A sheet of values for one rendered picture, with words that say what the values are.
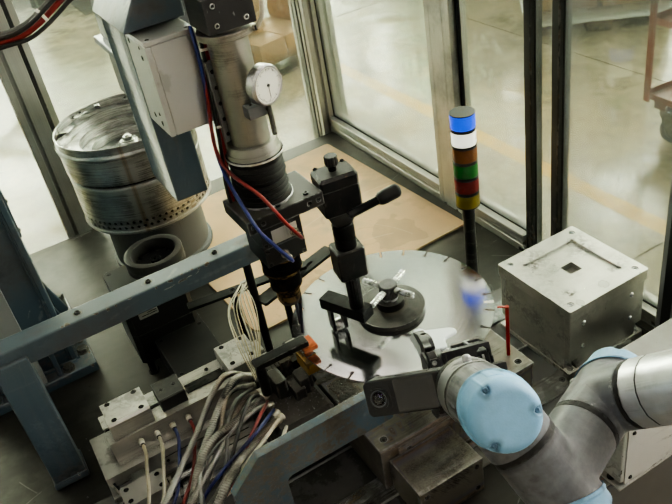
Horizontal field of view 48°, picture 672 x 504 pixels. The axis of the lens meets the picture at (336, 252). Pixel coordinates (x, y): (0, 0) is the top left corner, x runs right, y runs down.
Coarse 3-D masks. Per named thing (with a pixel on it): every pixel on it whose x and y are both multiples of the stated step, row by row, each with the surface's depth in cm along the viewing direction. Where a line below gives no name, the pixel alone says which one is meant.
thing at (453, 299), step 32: (384, 256) 137; (416, 256) 135; (320, 288) 132; (416, 288) 128; (448, 288) 126; (480, 288) 125; (320, 320) 125; (352, 320) 124; (448, 320) 120; (480, 320) 119; (320, 352) 118; (352, 352) 117; (384, 352) 116; (416, 352) 115
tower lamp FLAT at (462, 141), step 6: (468, 132) 132; (474, 132) 133; (456, 138) 133; (462, 138) 133; (468, 138) 133; (474, 138) 134; (456, 144) 134; (462, 144) 133; (468, 144) 133; (474, 144) 134
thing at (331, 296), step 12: (348, 288) 113; (360, 288) 114; (324, 300) 118; (336, 300) 118; (348, 300) 117; (360, 300) 115; (336, 312) 118; (348, 312) 116; (360, 312) 115; (372, 312) 117
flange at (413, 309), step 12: (408, 288) 126; (396, 300) 122; (408, 300) 124; (420, 300) 123; (384, 312) 122; (396, 312) 122; (408, 312) 121; (420, 312) 121; (372, 324) 121; (384, 324) 120; (396, 324) 120; (408, 324) 120
